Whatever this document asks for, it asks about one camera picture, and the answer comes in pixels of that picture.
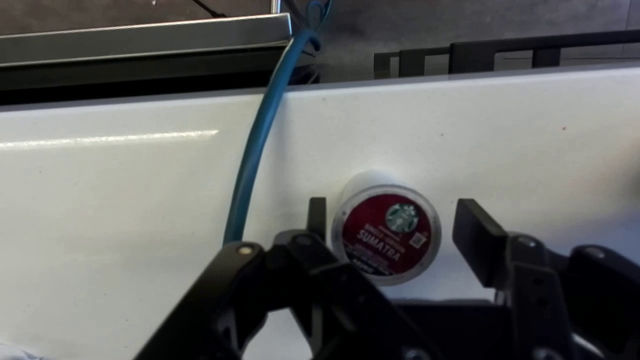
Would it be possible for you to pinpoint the blue power cable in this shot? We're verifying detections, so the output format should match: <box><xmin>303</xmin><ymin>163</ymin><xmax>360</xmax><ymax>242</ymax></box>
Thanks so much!
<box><xmin>223</xmin><ymin>0</ymin><xmax>337</xmax><ymax>246</ymax></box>

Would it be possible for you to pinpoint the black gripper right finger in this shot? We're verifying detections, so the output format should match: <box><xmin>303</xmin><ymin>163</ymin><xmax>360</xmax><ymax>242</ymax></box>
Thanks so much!
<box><xmin>453</xmin><ymin>199</ymin><xmax>640</xmax><ymax>360</ymax></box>

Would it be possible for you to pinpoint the white coffee pod red lid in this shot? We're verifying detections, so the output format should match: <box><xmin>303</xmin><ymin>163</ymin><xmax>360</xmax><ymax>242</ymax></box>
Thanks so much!
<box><xmin>330</xmin><ymin>171</ymin><xmax>443</xmax><ymax>286</ymax></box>

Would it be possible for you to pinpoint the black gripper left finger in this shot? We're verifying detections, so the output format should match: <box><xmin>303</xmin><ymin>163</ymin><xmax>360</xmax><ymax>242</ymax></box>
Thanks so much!
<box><xmin>134</xmin><ymin>199</ymin><xmax>440</xmax><ymax>360</ymax></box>

